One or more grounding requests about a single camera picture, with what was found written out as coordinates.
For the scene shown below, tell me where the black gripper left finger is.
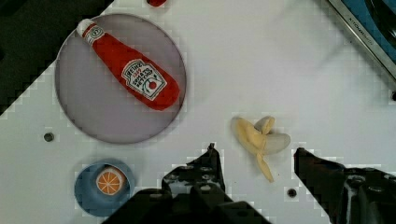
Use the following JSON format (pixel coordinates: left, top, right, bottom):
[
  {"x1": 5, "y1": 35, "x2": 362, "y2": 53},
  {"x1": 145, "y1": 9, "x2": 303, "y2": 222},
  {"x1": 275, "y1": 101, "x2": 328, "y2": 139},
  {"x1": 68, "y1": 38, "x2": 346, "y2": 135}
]
[{"x1": 104, "y1": 144, "x2": 271, "y2": 224}]

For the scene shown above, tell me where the toy orange slice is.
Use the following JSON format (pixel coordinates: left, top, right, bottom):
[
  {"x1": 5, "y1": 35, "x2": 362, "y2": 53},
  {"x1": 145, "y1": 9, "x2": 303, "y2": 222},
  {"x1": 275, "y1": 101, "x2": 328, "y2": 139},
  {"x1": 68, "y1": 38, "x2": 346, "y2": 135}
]
[{"x1": 95, "y1": 166, "x2": 126, "y2": 196}]

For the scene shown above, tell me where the small red toy fruit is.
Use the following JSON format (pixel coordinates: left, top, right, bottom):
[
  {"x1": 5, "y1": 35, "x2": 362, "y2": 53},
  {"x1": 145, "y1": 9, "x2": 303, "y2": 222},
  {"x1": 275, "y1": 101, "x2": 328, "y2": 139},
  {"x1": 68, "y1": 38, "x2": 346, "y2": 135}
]
[{"x1": 147, "y1": 0, "x2": 167, "y2": 7}]

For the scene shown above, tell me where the peeled toy banana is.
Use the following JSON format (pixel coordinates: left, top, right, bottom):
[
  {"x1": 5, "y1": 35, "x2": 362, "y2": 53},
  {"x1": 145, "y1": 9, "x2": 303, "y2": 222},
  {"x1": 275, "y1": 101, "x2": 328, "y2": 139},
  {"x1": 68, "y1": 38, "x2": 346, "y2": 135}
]
[{"x1": 232, "y1": 116, "x2": 290, "y2": 183}]

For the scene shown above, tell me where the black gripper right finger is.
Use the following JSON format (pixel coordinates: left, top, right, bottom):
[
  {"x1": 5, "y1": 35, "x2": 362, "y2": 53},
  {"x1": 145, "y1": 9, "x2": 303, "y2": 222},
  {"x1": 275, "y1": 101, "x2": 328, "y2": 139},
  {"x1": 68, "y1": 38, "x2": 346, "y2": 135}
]
[{"x1": 293, "y1": 147, "x2": 396, "y2": 224}]

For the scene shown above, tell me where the grey round plate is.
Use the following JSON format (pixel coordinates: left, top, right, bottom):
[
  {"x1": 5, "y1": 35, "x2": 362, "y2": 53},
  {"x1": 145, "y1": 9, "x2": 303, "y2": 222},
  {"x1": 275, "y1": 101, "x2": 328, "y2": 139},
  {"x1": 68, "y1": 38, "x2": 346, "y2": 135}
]
[{"x1": 54, "y1": 14, "x2": 187, "y2": 144}]

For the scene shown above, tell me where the black toaster oven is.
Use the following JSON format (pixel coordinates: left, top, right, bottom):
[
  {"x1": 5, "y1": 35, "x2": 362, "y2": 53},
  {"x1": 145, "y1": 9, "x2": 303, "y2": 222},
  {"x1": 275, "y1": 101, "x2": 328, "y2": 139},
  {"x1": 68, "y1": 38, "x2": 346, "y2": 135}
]
[{"x1": 324, "y1": 0, "x2": 396, "y2": 80}]

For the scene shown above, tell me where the red plush ketchup bottle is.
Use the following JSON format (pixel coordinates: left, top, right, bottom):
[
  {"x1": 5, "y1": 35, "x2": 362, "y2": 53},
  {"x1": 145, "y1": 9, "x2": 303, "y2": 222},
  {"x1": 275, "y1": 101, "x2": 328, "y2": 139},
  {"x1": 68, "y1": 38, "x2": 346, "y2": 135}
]
[{"x1": 77, "y1": 19, "x2": 180, "y2": 111}]

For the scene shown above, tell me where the blue bowl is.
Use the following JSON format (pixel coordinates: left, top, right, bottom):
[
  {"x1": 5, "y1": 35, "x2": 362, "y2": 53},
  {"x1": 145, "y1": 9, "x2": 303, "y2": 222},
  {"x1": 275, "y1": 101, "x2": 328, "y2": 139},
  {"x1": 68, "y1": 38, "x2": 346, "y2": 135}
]
[{"x1": 74, "y1": 159, "x2": 134, "y2": 217}]

